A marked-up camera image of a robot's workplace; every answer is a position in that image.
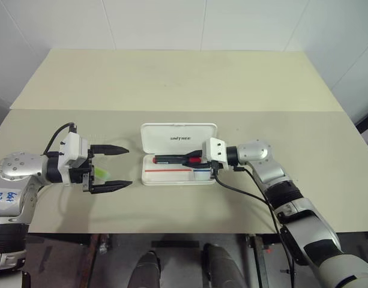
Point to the grey metal table frame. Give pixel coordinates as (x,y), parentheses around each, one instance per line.
(257,261)

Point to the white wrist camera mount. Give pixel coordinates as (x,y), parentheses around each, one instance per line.
(72,147)
(215,148)

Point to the red and black marker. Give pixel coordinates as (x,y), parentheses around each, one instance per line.
(168,159)

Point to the white pencil case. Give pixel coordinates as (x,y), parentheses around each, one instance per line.
(171,138)

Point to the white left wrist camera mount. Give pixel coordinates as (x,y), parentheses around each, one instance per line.
(72,147)

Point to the green marker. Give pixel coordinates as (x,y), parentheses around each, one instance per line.
(102,173)

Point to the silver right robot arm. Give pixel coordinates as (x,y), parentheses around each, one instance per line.
(306,216)

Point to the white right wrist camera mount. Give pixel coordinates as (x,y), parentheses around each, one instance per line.
(215,148)

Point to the black bar under table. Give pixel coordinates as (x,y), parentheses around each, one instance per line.
(175,243)

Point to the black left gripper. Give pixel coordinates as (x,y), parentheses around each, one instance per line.
(81,175)

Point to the rusty brown table leg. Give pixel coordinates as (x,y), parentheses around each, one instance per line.
(96,258)

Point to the dark rounded shape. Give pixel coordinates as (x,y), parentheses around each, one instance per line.
(147,270)
(222,267)

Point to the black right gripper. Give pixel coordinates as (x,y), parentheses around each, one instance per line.
(214,171)

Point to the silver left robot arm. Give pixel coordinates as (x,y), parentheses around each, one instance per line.
(18,168)

